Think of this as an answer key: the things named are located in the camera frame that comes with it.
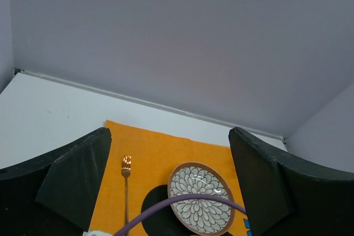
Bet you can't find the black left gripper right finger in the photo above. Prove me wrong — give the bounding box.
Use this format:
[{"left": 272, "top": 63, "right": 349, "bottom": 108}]
[{"left": 228, "top": 127, "right": 353, "bottom": 235}]

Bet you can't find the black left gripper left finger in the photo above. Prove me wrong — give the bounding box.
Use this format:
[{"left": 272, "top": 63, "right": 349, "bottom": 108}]
[{"left": 1, "top": 127, "right": 112, "bottom": 235}]

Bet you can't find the floral patterned brown-rim plate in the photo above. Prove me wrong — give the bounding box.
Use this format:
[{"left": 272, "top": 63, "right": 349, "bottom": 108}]
[{"left": 167, "top": 161, "right": 236, "bottom": 234}]

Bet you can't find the orange Mickey Mouse placemat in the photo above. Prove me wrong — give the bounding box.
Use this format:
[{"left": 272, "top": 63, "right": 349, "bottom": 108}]
[{"left": 89, "top": 120, "right": 244, "bottom": 234}]

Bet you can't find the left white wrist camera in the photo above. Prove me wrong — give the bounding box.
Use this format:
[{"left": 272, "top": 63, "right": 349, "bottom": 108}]
[{"left": 82, "top": 230, "right": 112, "bottom": 236}]

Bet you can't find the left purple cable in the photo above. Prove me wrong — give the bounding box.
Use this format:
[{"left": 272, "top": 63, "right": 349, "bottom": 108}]
[{"left": 112, "top": 193, "right": 247, "bottom": 236}]

